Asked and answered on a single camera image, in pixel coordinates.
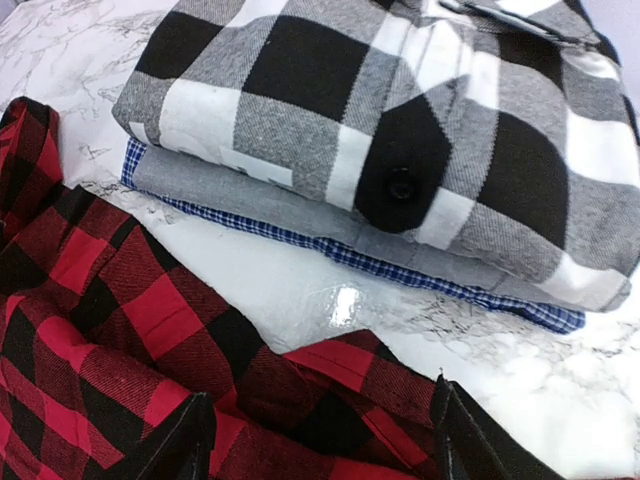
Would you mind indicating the red black plaid shirt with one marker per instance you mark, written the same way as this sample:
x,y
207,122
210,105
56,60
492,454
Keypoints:
x,y
104,334

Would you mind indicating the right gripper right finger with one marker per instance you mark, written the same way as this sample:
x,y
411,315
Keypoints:
x,y
471,445

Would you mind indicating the blue checked folded shirt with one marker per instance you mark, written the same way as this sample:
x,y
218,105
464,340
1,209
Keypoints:
x,y
541,310

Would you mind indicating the black white plaid folded shirt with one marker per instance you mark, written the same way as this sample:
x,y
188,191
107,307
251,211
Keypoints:
x,y
494,130

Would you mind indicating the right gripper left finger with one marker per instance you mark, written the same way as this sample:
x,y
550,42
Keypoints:
x,y
179,448

